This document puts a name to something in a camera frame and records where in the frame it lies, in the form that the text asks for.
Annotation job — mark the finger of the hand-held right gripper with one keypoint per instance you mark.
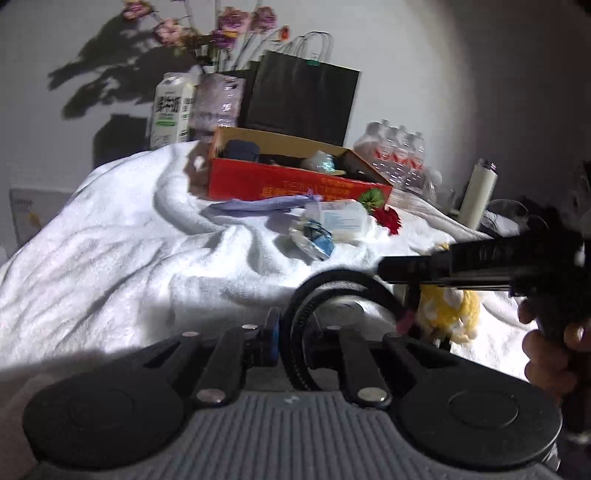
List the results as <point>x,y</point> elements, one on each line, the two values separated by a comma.
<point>415,270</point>

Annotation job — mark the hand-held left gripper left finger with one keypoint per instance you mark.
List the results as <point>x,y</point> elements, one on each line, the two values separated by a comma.
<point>272,339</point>

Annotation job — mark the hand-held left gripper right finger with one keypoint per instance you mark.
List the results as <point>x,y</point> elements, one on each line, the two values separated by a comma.
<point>358,362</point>

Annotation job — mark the yellow plush toy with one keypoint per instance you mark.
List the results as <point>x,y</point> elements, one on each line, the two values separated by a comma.
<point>443,309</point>

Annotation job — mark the white plastic bottle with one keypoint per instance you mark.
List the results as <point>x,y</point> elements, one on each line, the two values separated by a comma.
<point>341,220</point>

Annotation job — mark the purple fabric pouch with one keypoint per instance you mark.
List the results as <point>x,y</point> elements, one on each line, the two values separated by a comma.
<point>258,203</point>

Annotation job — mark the red cardboard box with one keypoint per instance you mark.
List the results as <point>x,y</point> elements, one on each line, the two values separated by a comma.
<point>277,184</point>

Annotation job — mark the person's right hand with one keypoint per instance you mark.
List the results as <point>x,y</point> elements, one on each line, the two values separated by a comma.
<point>547,362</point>

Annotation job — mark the red fabric flower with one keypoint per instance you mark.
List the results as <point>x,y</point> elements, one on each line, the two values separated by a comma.
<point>387,220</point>

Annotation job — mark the white cylindrical bottle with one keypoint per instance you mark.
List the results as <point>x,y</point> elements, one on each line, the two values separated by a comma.
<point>478,198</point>

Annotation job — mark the blue and white wrapper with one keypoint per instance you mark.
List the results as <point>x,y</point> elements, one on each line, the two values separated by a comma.
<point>314,240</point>

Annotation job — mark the pack of water bottles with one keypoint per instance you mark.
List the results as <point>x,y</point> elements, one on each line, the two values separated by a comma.
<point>397,152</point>

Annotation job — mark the clear plastic wrap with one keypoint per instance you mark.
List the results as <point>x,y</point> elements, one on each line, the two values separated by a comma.
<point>318,161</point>

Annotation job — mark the white fluffy blanket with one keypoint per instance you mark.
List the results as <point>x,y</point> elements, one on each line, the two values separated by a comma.
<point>115,277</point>

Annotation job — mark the navy blue cloth item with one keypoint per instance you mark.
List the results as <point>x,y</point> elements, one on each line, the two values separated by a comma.
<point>240,151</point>

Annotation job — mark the black paper bag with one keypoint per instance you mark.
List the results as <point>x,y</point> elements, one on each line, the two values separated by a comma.
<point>247,92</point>
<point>300,99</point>

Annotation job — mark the green binder clip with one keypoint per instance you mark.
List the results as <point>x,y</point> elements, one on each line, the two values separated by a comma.
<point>314,59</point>

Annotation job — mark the purple glass vase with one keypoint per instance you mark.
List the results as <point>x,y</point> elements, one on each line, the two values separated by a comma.
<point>217,106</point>

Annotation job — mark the white milk carton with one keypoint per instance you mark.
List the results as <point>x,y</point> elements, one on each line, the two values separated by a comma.
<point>168,110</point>

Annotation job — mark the white box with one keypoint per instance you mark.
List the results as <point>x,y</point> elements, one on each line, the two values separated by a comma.
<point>32,217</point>

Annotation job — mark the dried purple rose bouquet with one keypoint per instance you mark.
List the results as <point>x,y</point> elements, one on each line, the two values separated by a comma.
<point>231,21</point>

